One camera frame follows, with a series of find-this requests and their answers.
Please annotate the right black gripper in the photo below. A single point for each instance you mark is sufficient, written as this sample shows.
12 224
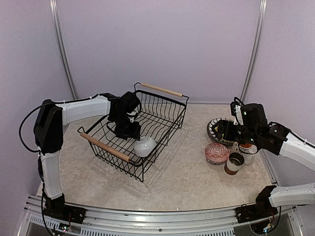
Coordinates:
228 135

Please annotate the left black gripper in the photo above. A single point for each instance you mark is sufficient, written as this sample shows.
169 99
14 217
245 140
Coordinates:
134 133

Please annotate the white blue-striped plate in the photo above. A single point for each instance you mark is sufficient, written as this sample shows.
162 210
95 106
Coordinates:
211 125

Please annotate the white ceramic bowl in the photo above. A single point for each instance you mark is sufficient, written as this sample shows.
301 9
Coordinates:
144 146

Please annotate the blue white patterned bowl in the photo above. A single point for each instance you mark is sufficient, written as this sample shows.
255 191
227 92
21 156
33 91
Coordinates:
216 153

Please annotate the white calligraphy cup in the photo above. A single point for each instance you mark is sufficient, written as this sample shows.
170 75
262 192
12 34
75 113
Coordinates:
246 150

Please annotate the brown white small cup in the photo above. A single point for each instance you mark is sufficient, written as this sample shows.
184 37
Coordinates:
234 163

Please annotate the woven bamboo tray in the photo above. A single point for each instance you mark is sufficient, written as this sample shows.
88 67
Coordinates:
220 134

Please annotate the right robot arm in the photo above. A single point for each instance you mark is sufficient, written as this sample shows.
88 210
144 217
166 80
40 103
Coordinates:
251 127

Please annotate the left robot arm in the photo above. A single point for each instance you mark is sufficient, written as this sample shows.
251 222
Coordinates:
54 116

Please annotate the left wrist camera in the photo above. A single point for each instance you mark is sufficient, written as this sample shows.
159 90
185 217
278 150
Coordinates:
132 115

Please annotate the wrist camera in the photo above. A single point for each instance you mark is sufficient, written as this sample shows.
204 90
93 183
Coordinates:
235 106
132 115

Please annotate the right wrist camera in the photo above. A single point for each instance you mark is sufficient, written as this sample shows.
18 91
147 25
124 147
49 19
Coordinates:
235 106

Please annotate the black wire dish rack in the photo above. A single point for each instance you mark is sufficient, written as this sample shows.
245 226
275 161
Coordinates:
161 115

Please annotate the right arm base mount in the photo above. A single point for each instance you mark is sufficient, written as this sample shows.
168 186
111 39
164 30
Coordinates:
260 209

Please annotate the aluminium front rail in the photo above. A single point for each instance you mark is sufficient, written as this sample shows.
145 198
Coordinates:
112 222

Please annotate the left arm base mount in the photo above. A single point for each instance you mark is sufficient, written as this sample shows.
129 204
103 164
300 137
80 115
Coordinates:
58 209

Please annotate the right aluminium corner post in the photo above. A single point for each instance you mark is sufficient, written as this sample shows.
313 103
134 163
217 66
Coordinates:
255 48

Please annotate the aluminium corner post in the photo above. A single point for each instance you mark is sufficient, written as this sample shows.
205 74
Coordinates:
255 48
59 37

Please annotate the left aluminium corner post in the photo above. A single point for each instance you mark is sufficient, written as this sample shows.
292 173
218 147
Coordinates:
59 37

